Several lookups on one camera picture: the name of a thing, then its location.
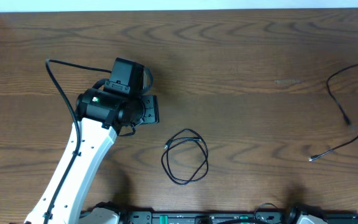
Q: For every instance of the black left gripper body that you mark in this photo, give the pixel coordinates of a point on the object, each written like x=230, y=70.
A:
x=151, y=107

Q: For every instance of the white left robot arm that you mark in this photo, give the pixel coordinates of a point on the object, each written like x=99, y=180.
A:
x=101, y=115

